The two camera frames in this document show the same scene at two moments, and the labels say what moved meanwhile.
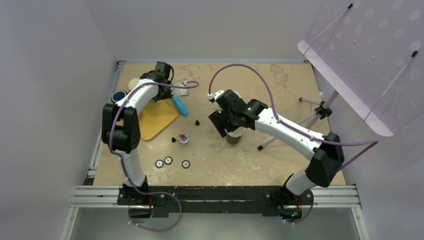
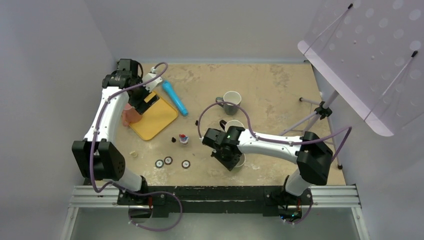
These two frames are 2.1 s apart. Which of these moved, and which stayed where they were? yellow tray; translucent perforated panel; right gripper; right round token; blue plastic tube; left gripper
Moved: right gripper; left gripper
Stayed: blue plastic tube; translucent perforated panel; right round token; yellow tray
